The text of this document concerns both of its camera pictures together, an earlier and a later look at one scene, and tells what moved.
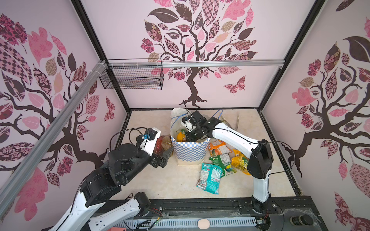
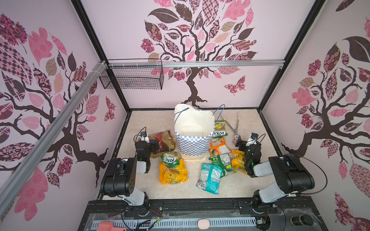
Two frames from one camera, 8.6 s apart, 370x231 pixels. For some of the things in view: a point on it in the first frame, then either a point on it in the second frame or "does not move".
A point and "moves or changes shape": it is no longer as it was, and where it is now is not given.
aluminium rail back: [198, 63] does not move
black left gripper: [155, 160] to [152, 145]
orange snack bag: [217, 147] does not move
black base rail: [285, 213] does not move
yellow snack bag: [240, 161] does not move
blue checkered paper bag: [188, 153] moves or changes shape
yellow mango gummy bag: [180, 137] to [171, 175]
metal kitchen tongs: [228, 123] does not move
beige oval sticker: [203, 224] does not move
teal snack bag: [209, 178] does not move
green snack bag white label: [223, 160] does not move
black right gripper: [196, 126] to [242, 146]
